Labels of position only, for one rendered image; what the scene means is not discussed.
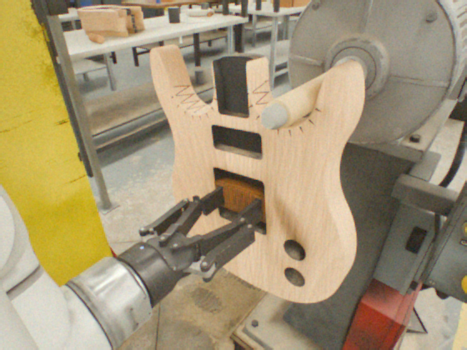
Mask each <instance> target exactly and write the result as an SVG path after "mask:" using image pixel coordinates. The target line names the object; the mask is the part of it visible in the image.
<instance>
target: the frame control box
mask: <svg viewBox="0 0 467 350"><path fill-rule="evenodd" d="M466 225H467V179H466V181H465V183H464V186H463V187H462V189H461V191H460V192H459V195H458V197H457V200H456V202H455V204H454V205H453V207H452V208H451V210H450V212H449V215H448V217H447V218H446V219H445V221H444V216H441V215H439V214H437V213H434V245H433V247H432V248H431V251H430V254H429V258H428V260H427V263H426V264H425V266H424V270H423V272H422V274H421V277H420V281H421V282H422V283H424V284H426V285H428V286H429V287H431V288H433V289H435V292H436V295H437V296H438V297H439V299H440V300H445V299H447V298H449V297H452V298H454V299H456V300H458V301H461V302H463V303H465V304H467V232H466V231H465V228H466Z"/></svg>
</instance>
